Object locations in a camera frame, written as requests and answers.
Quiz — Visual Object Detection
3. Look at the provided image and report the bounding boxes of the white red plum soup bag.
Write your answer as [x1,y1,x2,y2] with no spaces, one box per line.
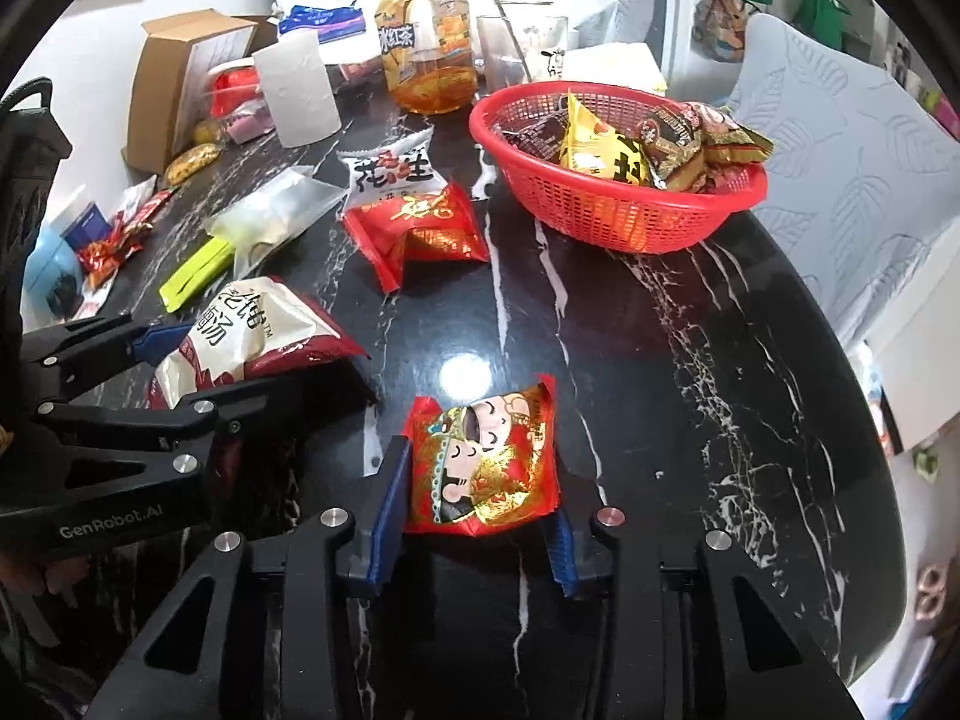
[148,277,363,410]

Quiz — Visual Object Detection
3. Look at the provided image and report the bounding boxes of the red cartoon snack packet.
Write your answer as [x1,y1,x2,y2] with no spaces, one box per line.
[404,376,562,536]

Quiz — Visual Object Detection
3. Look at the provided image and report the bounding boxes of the clear zip plastic bag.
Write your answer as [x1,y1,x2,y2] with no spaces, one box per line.
[205,166,348,280]

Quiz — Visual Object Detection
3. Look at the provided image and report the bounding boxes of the red gold snack packet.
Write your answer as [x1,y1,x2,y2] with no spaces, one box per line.
[343,184,490,294]

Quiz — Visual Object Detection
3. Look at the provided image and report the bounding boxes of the yellow black snack packet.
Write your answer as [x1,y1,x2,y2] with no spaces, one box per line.
[560,93,652,187]

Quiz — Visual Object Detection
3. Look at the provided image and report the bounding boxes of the nutritious cereal snack bag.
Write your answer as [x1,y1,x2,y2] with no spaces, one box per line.
[635,101,775,192]

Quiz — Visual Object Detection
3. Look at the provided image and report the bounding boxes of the lime green white pouch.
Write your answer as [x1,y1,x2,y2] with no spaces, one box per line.
[158,236,235,314]

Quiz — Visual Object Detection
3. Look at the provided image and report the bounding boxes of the small red candy wrappers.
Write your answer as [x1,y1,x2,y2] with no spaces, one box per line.
[78,188,176,289]

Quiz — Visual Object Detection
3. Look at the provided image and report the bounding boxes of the light blue round toy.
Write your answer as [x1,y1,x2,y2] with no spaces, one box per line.
[23,226,83,327]

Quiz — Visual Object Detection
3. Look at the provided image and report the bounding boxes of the small blue white box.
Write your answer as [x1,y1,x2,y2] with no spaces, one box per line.
[53,202,110,252]

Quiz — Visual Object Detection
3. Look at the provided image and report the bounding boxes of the yellow wrapped snack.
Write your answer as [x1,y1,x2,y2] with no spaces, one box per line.
[164,143,223,187]

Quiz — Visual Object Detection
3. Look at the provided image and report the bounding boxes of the pink wrapped item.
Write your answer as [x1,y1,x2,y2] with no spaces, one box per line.
[223,99,275,145]

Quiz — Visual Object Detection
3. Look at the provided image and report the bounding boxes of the brown cardboard box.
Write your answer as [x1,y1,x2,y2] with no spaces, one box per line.
[122,10,257,174]

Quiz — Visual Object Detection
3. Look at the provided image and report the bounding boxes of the red lidded plastic container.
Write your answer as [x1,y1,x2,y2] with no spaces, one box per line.
[203,64,260,119]

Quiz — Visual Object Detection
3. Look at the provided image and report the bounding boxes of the white paper towel roll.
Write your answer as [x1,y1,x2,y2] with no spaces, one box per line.
[252,29,342,148]

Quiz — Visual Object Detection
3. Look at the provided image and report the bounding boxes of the white peanut snack packet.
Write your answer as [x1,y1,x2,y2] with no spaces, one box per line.
[337,125,448,211]

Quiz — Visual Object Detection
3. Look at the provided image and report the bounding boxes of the blue tissue pack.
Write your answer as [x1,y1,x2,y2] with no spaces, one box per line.
[278,5,366,44]

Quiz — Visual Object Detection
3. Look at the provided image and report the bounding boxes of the red plastic mesh basket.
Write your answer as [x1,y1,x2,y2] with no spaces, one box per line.
[469,80,768,254]

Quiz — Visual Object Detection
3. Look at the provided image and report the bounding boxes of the iced tea plastic bottle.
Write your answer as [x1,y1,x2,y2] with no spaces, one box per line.
[374,0,478,115]

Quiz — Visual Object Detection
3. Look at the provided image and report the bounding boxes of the dark brown snack packet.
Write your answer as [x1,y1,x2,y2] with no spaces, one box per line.
[501,110,568,164]

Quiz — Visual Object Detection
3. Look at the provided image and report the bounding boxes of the metal spoon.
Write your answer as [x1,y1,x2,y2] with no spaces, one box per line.
[493,0,532,83]

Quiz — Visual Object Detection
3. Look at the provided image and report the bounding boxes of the clear drinking glass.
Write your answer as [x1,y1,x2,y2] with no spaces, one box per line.
[477,16,569,93]

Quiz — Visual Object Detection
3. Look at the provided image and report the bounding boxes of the light grey embossed chair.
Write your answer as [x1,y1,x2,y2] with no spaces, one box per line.
[729,13,958,346]

